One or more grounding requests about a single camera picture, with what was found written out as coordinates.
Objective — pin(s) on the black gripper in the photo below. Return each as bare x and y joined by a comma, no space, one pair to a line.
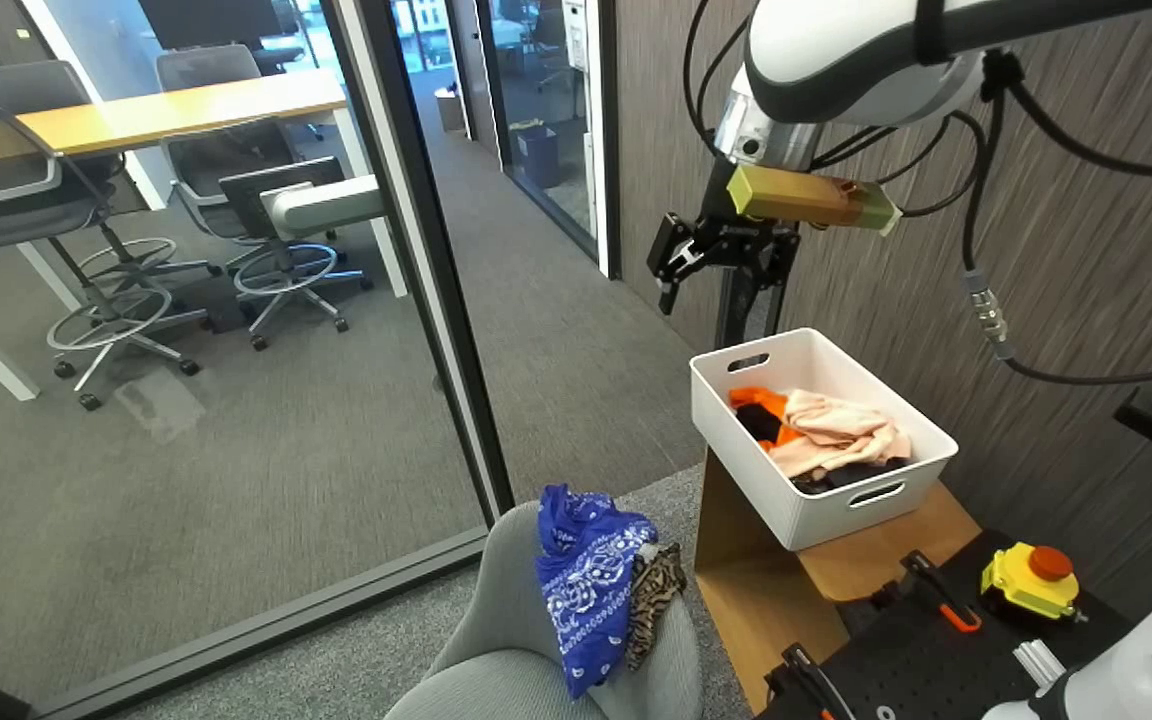
742,241

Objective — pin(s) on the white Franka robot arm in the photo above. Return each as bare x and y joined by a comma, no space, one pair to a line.
858,53

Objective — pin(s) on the orange cloth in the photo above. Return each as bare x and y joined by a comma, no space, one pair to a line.
761,403

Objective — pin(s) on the black cloth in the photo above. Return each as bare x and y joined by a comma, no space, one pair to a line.
758,425

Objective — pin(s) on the pale pink cloth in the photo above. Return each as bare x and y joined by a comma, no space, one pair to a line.
840,430

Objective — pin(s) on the white plastic basket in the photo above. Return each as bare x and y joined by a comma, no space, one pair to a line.
819,515

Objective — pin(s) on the blue bandana cloth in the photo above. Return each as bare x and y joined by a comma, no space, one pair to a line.
591,587

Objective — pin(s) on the dark glass door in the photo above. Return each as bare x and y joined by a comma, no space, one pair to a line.
543,121

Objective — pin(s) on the brown cardboard box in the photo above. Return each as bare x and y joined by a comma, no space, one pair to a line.
748,602

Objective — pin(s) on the office stool with light seat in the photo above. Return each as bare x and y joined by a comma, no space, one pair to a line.
319,207

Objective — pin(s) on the grey upholstered chair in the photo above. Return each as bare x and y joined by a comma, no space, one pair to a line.
510,640

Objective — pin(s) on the black bar clamp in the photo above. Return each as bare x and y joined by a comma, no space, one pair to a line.
810,683

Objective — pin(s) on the yellow emergency stop button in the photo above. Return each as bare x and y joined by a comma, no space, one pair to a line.
1034,581

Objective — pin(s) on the grey office chair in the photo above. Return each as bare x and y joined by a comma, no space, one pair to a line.
210,67

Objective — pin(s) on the dark office chair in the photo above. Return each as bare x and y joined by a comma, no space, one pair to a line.
221,23

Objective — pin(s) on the light wood desk white legs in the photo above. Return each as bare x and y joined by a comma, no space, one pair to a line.
179,115

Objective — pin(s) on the black office chair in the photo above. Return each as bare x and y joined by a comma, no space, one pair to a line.
16,212

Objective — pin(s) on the yellowish wrist camera box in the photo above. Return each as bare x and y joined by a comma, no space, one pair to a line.
803,199

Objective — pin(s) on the black glass wall frame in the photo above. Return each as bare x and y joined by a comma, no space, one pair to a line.
423,265

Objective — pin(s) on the silver metal bracket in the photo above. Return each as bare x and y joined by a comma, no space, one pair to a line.
1036,661

